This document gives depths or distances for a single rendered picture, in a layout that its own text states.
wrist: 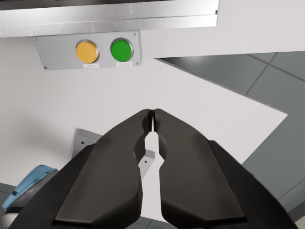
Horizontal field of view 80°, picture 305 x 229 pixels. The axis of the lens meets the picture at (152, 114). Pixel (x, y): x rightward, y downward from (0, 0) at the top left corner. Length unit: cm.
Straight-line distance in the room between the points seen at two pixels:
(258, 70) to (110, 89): 126
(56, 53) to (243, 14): 42
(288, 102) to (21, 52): 178
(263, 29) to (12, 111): 74
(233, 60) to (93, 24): 122
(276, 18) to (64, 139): 69
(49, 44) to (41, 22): 4
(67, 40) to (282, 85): 158
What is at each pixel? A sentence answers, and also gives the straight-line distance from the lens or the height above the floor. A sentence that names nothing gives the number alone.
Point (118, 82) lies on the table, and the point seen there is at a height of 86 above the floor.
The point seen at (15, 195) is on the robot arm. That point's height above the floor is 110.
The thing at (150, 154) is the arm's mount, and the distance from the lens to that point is 64.
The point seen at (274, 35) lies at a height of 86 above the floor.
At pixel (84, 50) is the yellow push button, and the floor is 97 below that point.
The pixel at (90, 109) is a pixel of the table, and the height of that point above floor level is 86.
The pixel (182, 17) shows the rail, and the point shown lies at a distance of 39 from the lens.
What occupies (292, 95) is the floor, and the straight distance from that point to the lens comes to 185.
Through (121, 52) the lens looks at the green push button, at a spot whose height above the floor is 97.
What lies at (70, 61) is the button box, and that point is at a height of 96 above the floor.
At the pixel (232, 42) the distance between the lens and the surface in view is 52.
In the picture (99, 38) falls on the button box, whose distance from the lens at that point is 40.
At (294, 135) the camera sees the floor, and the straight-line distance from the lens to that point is 213.
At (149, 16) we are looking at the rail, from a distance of 39.
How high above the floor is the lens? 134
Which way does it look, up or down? 58 degrees down
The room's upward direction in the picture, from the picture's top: 179 degrees counter-clockwise
